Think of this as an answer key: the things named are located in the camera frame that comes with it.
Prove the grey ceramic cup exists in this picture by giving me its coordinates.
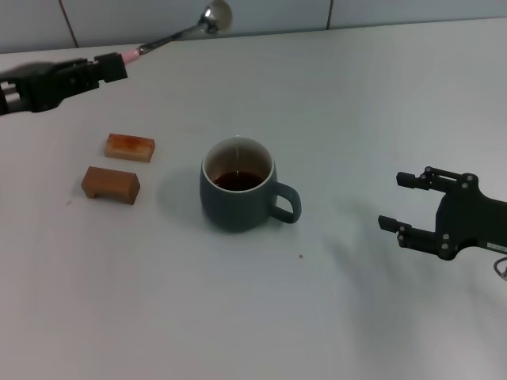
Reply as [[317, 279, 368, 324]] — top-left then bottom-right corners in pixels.
[[199, 135, 303, 234]]

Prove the pink handled metal spoon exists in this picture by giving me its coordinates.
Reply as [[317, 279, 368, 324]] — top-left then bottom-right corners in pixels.
[[120, 0, 234, 64]]

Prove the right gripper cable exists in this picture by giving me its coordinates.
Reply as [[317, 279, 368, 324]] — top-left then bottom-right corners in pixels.
[[492, 256, 507, 283]]

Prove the dark coffee liquid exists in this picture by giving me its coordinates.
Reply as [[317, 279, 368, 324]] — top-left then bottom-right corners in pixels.
[[212, 169, 265, 192]]

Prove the brown wooden block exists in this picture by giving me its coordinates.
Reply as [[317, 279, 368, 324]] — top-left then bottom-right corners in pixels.
[[81, 165, 142, 206]]

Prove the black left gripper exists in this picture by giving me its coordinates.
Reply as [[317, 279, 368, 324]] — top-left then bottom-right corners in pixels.
[[0, 51, 129, 116]]

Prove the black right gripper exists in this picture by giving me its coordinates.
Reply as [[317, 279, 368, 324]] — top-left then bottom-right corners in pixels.
[[377, 165, 507, 262]]

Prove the light wooden block orange stain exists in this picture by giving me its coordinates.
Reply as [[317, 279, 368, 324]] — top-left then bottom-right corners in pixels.
[[104, 132, 156, 164]]

